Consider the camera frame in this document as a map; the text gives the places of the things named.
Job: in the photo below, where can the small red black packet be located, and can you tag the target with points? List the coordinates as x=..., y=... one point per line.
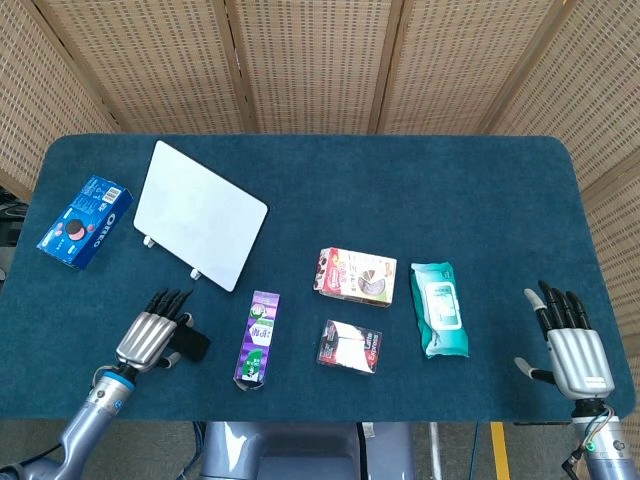
x=350, y=347

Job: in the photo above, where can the green wet wipes pack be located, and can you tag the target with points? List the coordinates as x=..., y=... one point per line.
x=439, y=310

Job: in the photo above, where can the white magnetic whiteboard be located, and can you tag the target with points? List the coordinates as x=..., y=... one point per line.
x=200, y=215

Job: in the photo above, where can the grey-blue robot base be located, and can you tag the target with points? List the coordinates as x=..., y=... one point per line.
x=305, y=450

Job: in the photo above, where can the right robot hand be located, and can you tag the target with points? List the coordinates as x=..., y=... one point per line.
x=575, y=357

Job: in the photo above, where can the black oval object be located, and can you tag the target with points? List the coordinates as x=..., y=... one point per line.
x=192, y=342

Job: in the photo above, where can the purple toothpaste box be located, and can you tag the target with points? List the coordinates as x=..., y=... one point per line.
x=258, y=340

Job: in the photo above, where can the blue table mat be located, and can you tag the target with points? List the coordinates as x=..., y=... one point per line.
x=320, y=200

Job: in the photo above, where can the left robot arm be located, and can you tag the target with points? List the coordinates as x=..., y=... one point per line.
x=85, y=425

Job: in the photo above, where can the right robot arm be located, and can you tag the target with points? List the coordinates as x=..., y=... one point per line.
x=607, y=445

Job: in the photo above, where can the blue Oreo cookie box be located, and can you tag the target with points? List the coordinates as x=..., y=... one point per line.
x=85, y=220

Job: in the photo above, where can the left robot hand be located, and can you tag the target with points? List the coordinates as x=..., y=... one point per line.
x=150, y=340

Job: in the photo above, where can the woven folding screen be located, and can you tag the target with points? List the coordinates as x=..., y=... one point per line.
x=320, y=65

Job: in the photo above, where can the red and cream snack box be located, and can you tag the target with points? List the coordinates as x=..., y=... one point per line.
x=357, y=277

